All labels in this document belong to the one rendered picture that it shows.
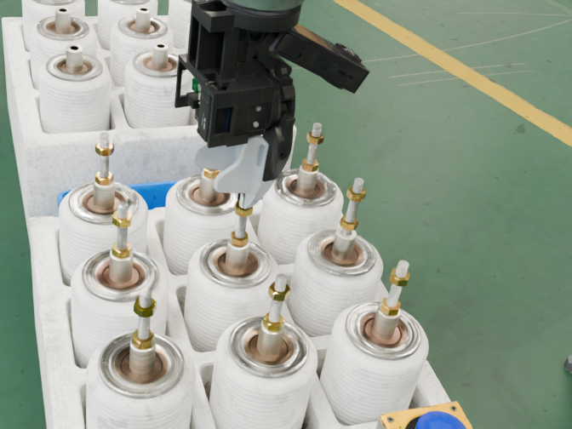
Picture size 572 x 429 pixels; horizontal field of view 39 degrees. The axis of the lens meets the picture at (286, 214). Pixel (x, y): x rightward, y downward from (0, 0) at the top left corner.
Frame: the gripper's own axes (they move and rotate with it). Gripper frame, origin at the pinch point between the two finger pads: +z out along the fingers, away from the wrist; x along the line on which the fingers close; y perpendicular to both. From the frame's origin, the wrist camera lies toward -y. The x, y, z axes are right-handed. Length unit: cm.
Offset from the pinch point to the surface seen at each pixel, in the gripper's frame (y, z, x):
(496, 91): -96, 34, -55
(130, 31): -8, 9, -52
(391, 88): -73, 34, -63
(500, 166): -76, 34, -31
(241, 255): 0.7, 7.2, 1.1
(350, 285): -9.4, 9.7, 6.9
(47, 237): 14.7, 16.4, -18.6
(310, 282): -6.4, 10.7, 4.0
